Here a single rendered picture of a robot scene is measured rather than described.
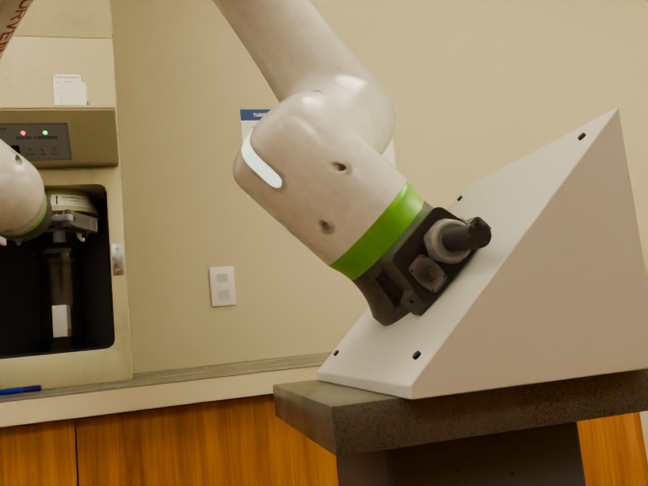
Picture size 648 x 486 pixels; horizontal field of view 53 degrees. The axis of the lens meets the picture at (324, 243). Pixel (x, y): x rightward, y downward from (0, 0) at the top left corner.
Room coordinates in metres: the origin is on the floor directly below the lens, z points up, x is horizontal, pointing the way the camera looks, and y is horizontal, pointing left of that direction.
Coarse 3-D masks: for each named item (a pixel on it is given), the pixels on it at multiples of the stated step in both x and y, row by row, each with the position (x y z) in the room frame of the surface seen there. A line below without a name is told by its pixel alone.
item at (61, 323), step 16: (48, 256) 1.42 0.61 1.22; (64, 256) 1.43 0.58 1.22; (80, 256) 1.47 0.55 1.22; (48, 272) 1.42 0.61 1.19; (64, 272) 1.43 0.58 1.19; (80, 272) 1.46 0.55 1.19; (48, 288) 1.42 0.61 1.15; (64, 288) 1.43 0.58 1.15; (80, 288) 1.46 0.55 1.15; (48, 304) 1.42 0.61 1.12; (64, 304) 1.43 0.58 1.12; (80, 304) 1.46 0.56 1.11; (48, 320) 1.43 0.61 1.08; (64, 320) 1.43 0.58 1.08; (80, 320) 1.46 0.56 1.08; (48, 336) 1.43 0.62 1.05; (64, 336) 1.43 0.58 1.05
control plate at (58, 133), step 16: (0, 128) 1.27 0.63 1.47; (16, 128) 1.28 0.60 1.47; (32, 128) 1.28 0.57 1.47; (48, 128) 1.29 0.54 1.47; (64, 128) 1.30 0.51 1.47; (16, 144) 1.30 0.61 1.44; (32, 144) 1.31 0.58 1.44; (48, 144) 1.32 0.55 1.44; (64, 144) 1.33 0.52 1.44; (32, 160) 1.33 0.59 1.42
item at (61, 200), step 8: (48, 192) 1.40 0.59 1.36; (56, 192) 1.40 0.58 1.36; (64, 192) 1.41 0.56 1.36; (72, 192) 1.42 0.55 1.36; (80, 192) 1.44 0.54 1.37; (56, 200) 1.40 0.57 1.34; (64, 200) 1.40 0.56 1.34; (72, 200) 1.41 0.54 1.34; (80, 200) 1.43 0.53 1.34; (88, 200) 1.46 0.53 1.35; (56, 208) 1.39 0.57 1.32; (64, 208) 1.39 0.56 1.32; (72, 208) 1.40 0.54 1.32; (80, 208) 1.42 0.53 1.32; (88, 208) 1.44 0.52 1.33; (96, 216) 1.50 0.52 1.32
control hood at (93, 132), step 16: (0, 112) 1.25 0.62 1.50; (16, 112) 1.25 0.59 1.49; (32, 112) 1.26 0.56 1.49; (48, 112) 1.27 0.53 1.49; (64, 112) 1.28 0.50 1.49; (80, 112) 1.29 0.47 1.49; (96, 112) 1.30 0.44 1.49; (112, 112) 1.31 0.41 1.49; (80, 128) 1.31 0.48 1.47; (96, 128) 1.32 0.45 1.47; (112, 128) 1.33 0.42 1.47; (80, 144) 1.34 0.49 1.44; (96, 144) 1.35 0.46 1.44; (112, 144) 1.35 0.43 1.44; (48, 160) 1.34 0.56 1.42; (64, 160) 1.35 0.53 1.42; (80, 160) 1.36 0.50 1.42; (96, 160) 1.37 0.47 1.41; (112, 160) 1.38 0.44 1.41
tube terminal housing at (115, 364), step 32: (0, 64) 1.35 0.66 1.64; (32, 64) 1.36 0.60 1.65; (64, 64) 1.38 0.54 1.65; (96, 64) 1.40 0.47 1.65; (0, 96) 1.35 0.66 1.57; (32, 96) 1.36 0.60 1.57; (96, 96) 1.40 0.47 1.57; (96, 192) 1.47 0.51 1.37; (128, 320) 1.43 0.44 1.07; (96, 352) 1.39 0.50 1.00; (128, 352) 1.41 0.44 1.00; (0, 384) 1.34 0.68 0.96; (32, 384) 1.36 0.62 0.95; (64, 384) 1.37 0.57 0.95
